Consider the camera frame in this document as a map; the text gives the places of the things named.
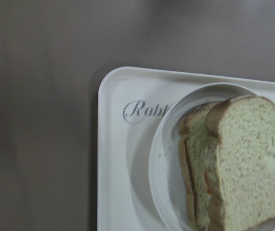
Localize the white round plate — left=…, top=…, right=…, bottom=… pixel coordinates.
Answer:
left=148, top=83, right=275, bottom=231

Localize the plain bread slice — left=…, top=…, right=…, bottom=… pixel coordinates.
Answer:
left=205, top=96, right=275, bottom=231

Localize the cream rabbit tray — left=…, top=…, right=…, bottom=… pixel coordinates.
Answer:
left=97, top=67, right=275, bottom=231

